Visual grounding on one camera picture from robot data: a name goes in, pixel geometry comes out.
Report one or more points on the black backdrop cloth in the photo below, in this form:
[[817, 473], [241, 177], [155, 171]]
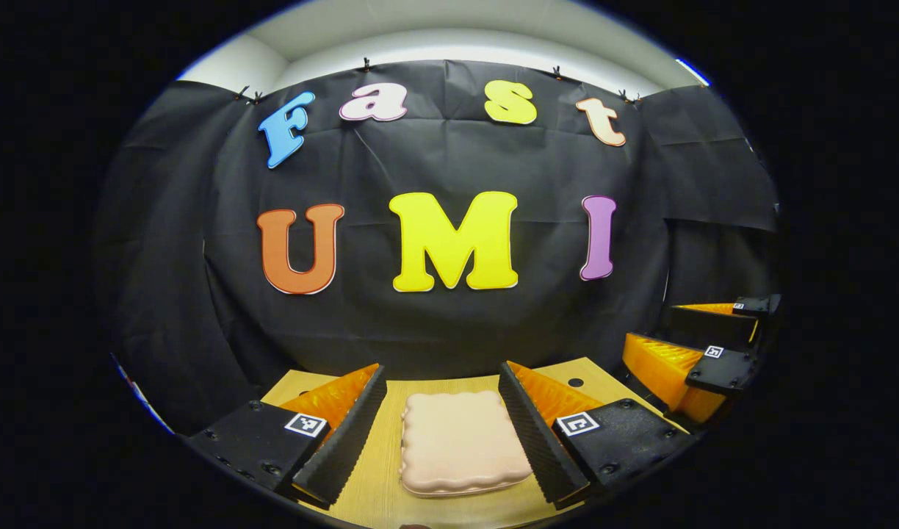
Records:
[[420, 330]]

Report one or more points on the red white blue object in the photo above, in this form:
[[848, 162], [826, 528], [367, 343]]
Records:
[[137, 389]]

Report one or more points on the white ceiling light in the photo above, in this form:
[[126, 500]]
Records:
[[692, 71]]

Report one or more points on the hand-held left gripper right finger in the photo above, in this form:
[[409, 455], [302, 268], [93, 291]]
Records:
[[538, 441]]

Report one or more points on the pink suitcase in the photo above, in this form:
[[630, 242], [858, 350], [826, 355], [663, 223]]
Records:
[[457, 444]]

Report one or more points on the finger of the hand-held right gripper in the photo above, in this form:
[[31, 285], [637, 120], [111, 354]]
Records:
[[725, 371], [710, 327]]

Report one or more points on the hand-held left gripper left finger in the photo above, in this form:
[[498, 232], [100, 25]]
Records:
[[350, 441]]

